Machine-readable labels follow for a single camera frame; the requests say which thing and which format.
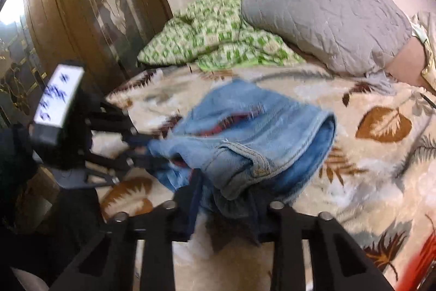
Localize green checked quilt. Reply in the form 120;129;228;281
136;0;305;71

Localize red cloth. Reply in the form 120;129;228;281
404;214;436;291

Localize pink pillow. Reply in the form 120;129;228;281
385;37;430;89

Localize blue denim pants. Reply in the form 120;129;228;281
148;80;338;244

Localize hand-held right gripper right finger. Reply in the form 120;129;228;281
258;201;396;291

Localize grey quilted pillow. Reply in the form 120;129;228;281
240;0;414;94

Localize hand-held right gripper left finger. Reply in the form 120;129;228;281
48;190;197;291

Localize brown wooden wardrobe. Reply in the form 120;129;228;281
0;0;174;128

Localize leaf print blanket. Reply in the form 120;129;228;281
92;64;436;291

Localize cream crumpled cloth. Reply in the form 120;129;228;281
410;10;436;90

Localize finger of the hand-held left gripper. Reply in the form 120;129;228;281
85;101;152;151
85;149;169;174

